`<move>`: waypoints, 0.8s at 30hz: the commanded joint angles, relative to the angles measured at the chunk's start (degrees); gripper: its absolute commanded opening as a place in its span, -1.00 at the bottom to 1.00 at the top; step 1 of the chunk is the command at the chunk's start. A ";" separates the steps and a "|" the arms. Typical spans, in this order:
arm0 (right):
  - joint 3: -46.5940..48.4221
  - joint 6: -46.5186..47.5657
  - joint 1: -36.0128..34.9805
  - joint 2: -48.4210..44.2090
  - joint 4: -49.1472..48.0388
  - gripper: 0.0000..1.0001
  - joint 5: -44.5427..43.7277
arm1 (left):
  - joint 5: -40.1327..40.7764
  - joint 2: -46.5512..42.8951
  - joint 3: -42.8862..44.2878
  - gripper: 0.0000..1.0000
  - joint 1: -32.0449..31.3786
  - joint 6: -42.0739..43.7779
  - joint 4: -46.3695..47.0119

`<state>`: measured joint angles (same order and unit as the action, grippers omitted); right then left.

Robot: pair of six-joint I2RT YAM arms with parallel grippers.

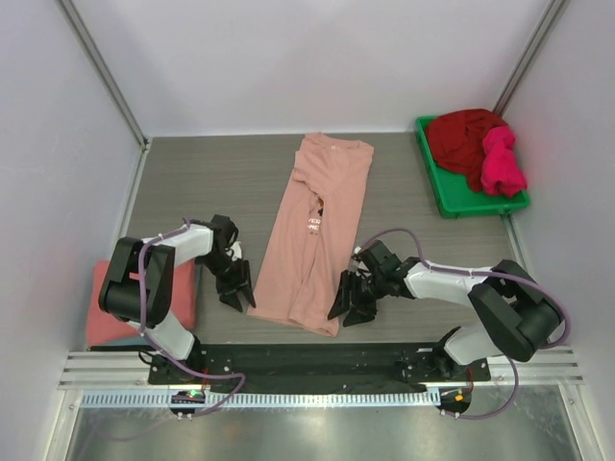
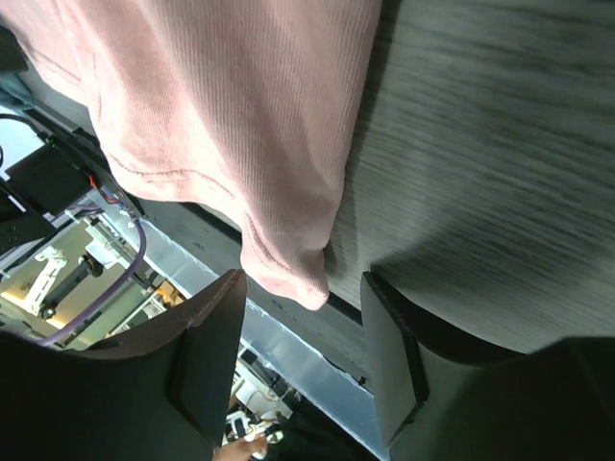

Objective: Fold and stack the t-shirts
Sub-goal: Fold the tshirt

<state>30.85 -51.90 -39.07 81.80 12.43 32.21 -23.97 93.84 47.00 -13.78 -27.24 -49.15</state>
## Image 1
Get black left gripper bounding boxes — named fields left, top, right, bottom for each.
left=198, top=253, right=256, bottom=311

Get pink printed t shirt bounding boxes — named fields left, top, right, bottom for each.
left=248, top=133, right=375, bottom=337

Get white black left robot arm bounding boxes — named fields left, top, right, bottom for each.
left=98, top=214, right=257, bottom=384

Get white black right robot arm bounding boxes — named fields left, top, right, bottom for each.
left=328, top=240, right=564, bottom=380

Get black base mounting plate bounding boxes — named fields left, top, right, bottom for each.
left=147, top=341, right=492, bottom=385

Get folded salmon t shirt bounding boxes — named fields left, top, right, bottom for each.
left=85, top=258, right=198, bottom=346

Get green plastic bin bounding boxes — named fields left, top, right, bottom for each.
left=415, top=115, right=530, bottom=219

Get dark red t shirt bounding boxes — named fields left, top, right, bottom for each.
left=425, top=109, right=507, bottom=192

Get magenta t shirt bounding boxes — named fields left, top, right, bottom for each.
left=480, top=126, right=528, bottom=198

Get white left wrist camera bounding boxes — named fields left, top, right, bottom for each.
left=228, top=241, right=243, bottom=260

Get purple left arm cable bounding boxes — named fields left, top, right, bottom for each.
left=137, top=217, right=246, bottom=417

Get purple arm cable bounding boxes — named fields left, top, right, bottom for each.
left=355, top=228, right=574, bottom=421
left=137, top=217, right=246, bottom=417

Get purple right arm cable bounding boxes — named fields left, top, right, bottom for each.
left=355, top=228, right=574, bottom=421

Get white slotted cable duct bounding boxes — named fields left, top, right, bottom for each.
left=81, top=388, right=440, bottom=409

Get aluminium front frame rail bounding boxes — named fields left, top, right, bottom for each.
left=58, top=347, right=585, bottom=390

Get left aluminium corner post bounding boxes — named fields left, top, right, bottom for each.
left=56, top=0, right=149, bottom=151

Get aluminium corner post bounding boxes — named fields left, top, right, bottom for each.
left=492, top=0, right=571, bottom=116
left=56, top=0, right=149, bottom=151

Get right aluminium corner post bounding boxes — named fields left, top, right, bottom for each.
left=492, top=0, right=571, bottom=116

